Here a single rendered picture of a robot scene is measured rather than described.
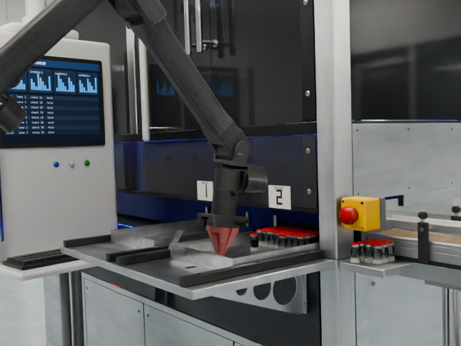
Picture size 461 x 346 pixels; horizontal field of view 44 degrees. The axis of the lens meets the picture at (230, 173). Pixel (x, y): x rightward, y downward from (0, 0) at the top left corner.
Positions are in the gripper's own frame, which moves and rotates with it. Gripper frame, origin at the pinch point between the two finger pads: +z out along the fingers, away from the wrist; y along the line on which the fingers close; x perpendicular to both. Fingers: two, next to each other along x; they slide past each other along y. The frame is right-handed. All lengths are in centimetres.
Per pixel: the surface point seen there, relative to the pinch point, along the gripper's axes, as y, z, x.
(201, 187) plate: 23, -15, 43
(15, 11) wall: 94, -194, 545
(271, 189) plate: 22.7, -16.2, 10.4
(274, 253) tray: 11.3, -1.3, -5.8
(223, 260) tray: -0.8, 0.8, -2.5
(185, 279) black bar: -14.0, 3.7, -8.2
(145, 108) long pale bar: 12, -40, 65
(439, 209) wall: 486, -19, 257
